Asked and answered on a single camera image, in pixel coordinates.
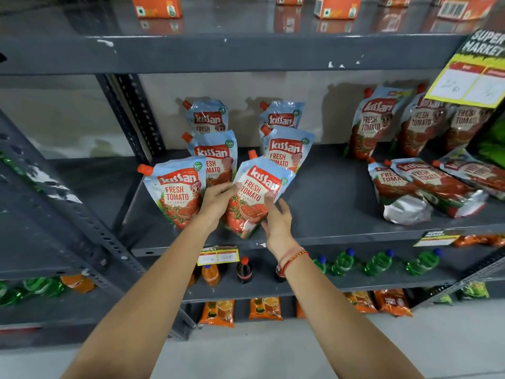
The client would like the person's right hand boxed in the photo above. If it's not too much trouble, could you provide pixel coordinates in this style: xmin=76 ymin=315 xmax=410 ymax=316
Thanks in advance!
xmin=260 ymin=192 xmax=303 ymax=260

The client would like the person's left hand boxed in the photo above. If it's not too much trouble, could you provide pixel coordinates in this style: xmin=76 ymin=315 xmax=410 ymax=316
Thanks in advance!
xmin=196 ymin=181 xmax=242 ymax=234

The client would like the tomato ketchup pouch orange cap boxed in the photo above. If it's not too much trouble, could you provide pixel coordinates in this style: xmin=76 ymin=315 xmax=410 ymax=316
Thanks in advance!
xmin=225 ymin=150 xmax=296 ymax=240

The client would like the person's left forearm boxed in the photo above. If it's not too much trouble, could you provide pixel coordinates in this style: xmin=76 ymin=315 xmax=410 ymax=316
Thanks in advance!
xmin=61 ymin=215 xmax=221 ymax=379

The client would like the person's right forearm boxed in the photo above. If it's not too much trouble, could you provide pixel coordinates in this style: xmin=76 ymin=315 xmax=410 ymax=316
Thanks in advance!
xmin=276 ymin=248 xmax=425 ymax=379

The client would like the group of ketchup pouches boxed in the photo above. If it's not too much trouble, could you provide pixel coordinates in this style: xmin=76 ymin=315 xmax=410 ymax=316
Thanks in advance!
xmin=345 ymin=83 xmax=505 ymax=226
xmin=137 ymin=98 xmax=315 ymax=230

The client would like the grey metal shelf rack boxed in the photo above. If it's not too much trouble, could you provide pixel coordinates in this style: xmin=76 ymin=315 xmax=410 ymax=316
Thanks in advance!
xmin=0 ymin=0 xmax=505 ymax=344
xmin=0 ymin=110 xmax=198 ymax=350

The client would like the small yellow price label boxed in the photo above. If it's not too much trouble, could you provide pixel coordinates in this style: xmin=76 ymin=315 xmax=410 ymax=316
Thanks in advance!
xmin=413 ymin=230 xmax=462 ymax=247
xmin=197 ymin=247 xmax=240 ymax=266

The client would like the orange plastic bottle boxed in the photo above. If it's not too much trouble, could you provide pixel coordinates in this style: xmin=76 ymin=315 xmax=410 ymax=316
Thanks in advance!
xmin=61 ymin=274 xmax=96 ymax=294

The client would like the green snack packet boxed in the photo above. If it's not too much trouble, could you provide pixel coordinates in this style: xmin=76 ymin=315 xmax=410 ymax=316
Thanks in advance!
xmin=430 ymin=288 xmax=453 ymax=305
xmin=459 ymin=281 xmax=490 ymax=300

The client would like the green plastic bottle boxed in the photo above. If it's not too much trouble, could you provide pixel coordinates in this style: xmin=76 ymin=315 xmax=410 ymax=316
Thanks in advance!
xmin=0 ymin=282 xmax=24 ymax=306
xmin=23 ymin=277 xmax=65 ymax=297

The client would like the orange sachet strip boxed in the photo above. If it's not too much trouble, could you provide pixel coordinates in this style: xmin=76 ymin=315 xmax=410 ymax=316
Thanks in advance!
xmin=454 ymin=234 xmax=505 ymax=248

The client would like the bright green packet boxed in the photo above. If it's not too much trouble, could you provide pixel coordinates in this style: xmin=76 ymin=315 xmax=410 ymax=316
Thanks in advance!
xmin=469 ymin=114 xmax=505 ymax=168

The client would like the large black yellow price sign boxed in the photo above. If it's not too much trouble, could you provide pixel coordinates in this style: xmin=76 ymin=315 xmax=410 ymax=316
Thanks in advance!
xmin=425 ymin=29 xmax=505 ymax=109

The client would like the red thread bracelet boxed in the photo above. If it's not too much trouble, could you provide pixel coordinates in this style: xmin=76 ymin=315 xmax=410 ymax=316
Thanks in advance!
xmin=277 ymin=248 xmax=309 ymax=277

